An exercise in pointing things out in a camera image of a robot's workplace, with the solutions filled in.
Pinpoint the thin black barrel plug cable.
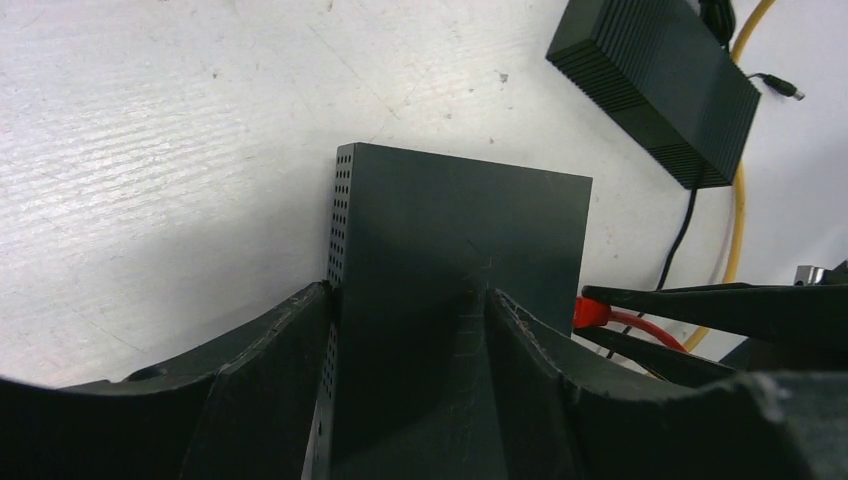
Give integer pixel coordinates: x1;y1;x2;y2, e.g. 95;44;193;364
606;165;707;362

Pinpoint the yellow ethernet cable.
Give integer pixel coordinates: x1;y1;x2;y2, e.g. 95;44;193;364
682;0;778;354

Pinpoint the black Mercury switch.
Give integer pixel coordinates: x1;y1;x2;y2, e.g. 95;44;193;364
310;142;592;479

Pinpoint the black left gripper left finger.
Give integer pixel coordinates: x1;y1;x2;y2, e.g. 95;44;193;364
1;282;333;479

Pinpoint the short black adapter cable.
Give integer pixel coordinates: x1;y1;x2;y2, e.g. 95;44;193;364
698;0;807;103

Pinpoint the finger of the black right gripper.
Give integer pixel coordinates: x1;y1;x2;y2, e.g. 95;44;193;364
582;283;847;352
576;327;737;388

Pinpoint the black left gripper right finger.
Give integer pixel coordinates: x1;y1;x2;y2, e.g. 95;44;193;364
484;290;847;479

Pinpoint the ribbed black network switch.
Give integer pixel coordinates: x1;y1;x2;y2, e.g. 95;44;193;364
546;0;761;189

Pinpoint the red ethernet cable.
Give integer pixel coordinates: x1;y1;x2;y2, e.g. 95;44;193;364
572;296;689;354

